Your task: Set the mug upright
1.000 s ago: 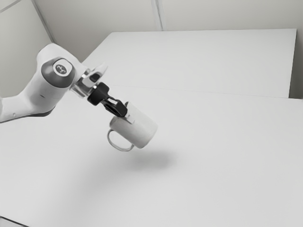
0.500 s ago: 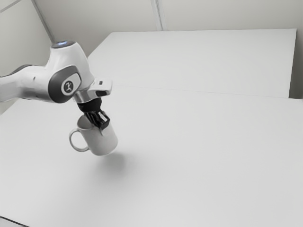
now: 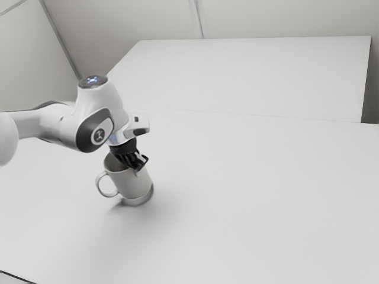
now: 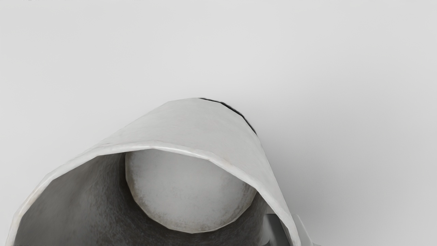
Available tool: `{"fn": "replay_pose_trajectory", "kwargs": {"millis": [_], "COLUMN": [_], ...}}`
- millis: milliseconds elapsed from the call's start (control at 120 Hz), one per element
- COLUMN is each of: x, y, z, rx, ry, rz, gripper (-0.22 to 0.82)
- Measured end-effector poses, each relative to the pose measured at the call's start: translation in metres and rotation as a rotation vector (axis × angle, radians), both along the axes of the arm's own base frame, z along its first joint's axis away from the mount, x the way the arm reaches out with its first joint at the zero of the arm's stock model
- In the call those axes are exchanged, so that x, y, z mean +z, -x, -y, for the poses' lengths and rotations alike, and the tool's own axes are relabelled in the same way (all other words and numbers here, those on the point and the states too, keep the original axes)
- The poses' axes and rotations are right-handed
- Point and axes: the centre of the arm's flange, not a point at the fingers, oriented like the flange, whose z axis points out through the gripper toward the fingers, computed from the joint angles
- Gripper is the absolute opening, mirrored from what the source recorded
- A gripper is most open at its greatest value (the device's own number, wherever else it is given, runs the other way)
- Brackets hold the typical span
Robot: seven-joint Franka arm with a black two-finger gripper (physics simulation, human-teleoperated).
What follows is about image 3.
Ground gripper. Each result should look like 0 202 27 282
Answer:
107 138 149 178

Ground grey metal mug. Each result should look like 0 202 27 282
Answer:
95 154 155 207

